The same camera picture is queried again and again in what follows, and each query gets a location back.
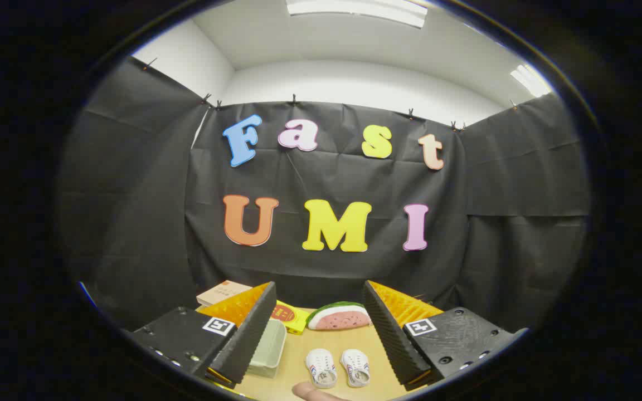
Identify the small ceiling light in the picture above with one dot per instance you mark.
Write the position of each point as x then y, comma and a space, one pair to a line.
530, 81

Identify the watermelon slice plush toy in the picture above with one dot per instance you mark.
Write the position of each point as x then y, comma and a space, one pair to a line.
337, 317

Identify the white shoe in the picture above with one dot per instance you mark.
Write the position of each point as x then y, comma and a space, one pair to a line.
321, 367
355, 367

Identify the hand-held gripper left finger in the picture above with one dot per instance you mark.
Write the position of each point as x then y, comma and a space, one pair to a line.
248, 340

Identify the yellow book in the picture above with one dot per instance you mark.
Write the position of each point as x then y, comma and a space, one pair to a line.
292, 318

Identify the beige book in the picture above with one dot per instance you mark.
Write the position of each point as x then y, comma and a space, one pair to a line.
223, 292

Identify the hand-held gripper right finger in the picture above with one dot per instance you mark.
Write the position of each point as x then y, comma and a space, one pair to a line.
390, 340

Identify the cream fabric storage box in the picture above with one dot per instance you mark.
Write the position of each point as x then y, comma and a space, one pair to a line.
270, 348

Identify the long ceiling light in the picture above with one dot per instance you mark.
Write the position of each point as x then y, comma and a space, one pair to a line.
354, 8

